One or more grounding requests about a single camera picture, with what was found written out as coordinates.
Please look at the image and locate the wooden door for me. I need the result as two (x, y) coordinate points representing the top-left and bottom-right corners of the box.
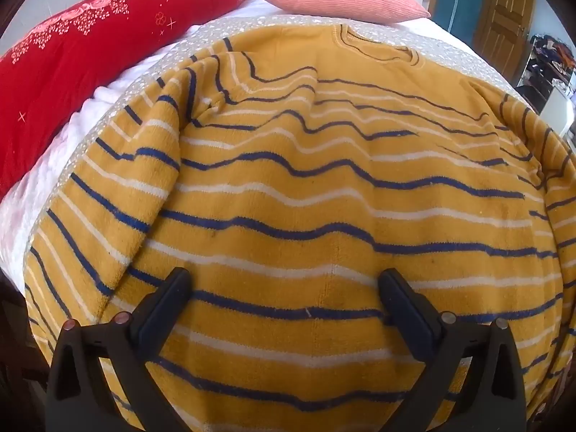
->
(472, 0), (538, 86)

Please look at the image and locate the yellow striped knit sweater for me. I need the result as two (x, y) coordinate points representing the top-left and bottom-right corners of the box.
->
(22, 24), (576, 432)

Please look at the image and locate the white TV cabinet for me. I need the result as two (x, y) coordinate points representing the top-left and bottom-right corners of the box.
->
(540, 96), (576, 145)

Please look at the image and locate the cluttered shoe rack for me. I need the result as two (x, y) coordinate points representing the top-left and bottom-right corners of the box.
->
(517, 33), (576, 100)

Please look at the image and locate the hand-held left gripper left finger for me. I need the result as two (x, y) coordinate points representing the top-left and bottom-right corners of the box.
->
(45, 267), (194, 432)

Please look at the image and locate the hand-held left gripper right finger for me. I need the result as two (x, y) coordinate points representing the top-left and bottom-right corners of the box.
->
(377, 268), (528, 432)

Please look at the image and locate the red floral pillow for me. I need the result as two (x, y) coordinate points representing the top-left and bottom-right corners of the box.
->
(0, 0), (256, 199)

